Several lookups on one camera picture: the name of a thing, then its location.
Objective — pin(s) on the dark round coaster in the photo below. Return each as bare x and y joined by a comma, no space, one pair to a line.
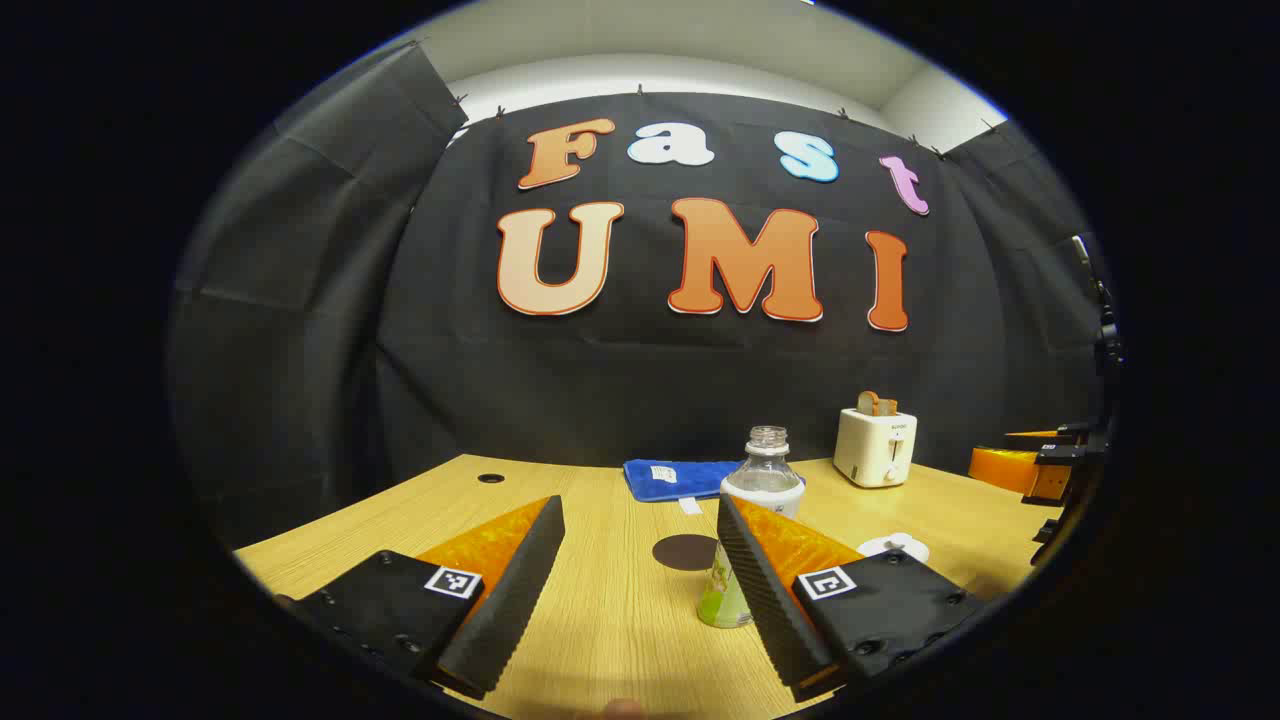
683,552

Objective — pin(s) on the blue towel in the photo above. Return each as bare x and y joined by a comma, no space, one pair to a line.
675,478

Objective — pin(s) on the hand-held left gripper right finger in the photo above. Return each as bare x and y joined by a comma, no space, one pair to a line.
760,590

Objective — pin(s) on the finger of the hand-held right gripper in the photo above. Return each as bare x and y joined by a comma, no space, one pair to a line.
1005,470
1040,437

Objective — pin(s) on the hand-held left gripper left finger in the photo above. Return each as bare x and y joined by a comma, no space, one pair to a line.
520,590

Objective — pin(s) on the clear water bottle green label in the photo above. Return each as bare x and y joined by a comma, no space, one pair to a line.
765,478

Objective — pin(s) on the white toaster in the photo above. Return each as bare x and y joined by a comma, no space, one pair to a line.
873,450

